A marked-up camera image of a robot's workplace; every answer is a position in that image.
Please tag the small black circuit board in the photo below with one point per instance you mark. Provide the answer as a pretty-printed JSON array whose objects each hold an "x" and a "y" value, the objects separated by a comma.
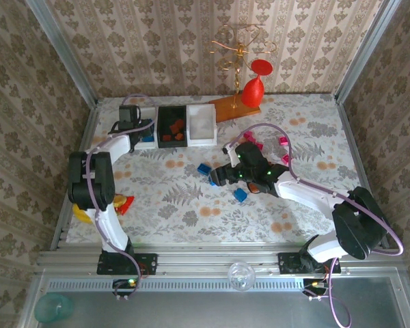
[
  {"x": 312, "y": 284},
  {"x": 123, "y": 283}
]

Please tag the aluminium frame rail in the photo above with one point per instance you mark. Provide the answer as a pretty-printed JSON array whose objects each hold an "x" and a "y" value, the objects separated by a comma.
[{"x": 208, "y": 259}]

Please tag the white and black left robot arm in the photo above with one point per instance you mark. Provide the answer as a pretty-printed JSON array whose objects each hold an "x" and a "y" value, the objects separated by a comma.
[{"x": 112, "y": 147}]

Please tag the gray metal sheet shelf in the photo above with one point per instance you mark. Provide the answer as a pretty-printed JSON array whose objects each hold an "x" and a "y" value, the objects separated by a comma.
[{"x": 191, "y": 311}]

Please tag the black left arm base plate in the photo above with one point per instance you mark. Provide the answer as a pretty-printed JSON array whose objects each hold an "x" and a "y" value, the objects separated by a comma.
[{"x": 150, "y": 263}]

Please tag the teal plastic cup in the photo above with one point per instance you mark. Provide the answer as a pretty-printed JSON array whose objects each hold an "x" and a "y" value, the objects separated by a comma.
[{"x": 53, "y": 307}]

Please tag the red and yellow toy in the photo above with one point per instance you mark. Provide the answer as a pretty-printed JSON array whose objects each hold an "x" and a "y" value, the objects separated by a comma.
[{"x": 127, "y": 205}]

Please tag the clear glass ball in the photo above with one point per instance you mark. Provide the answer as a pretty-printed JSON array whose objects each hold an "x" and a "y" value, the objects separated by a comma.
[{"x": 241, "y": 276}]

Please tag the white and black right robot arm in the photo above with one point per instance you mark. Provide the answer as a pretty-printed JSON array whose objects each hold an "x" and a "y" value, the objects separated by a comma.
[{"x": 304, "y": 194}]

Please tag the yellow toy banana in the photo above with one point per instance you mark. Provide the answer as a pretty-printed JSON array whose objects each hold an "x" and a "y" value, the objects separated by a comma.
[{"x": 80, "y": 215}]

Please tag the black plastic bin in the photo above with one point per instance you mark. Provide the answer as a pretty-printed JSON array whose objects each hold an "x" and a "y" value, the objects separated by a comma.
[{"x": 162, "y": 119}]

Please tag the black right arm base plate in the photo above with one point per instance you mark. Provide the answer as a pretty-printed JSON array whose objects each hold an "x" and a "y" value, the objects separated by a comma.
[{"x": 287, "y": 263}]

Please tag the floral patterned tablecloth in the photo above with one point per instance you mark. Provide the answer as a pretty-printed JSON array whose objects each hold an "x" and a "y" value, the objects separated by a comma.
[{"x": 191, "y": 222}]

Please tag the pink lego brick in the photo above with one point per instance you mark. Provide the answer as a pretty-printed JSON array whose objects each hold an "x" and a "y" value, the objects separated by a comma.
[
  {"x": 286, "y": 158},
  {"x": 252, "y": 139},
  {"x": 259, "y": 146},
  {"x": 283, "y": 140},
  {"x": 247, "y": 135}
]

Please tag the red wine glass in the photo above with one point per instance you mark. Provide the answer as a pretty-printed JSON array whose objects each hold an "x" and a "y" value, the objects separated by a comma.
[{"x": 253, "y": 92}]

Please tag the aluminium side rail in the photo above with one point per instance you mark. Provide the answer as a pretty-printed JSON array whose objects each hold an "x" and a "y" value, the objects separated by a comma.
[
  {"x": 356, "y": 153},
  {"x": 88, "y": 130}
]

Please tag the orange lego brick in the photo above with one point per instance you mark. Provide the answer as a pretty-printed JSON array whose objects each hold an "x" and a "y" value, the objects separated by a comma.
[
  {"x": 174, "y": 129},
  {"x": 166, "y": 137},
  {"x": 180, "y": 123},
  {"x": 254, "y": 188},
  {"x": 179, "y": 136}
]

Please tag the aluminium corner post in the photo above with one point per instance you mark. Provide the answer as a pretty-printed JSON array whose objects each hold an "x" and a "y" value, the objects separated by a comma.
[
  {"x": 366, "y": 51},
  {"x": 63, "y": 51}
]

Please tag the white plastic bin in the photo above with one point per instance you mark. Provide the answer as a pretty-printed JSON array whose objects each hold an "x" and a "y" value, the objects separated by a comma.
[
  {"x": 147, "y": 146},
  {"x": 201, "y": 123}
]

